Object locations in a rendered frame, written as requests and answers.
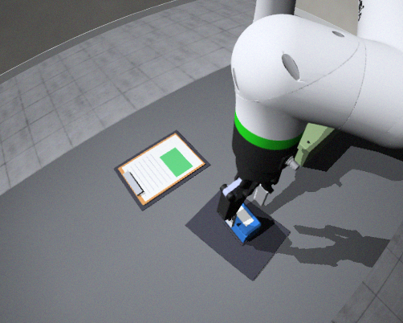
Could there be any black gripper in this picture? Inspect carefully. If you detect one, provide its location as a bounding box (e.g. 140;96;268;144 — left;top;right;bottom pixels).
217;158;282;227

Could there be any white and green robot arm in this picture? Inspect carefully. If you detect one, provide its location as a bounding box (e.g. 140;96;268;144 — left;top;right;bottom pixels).
231;0;403;174

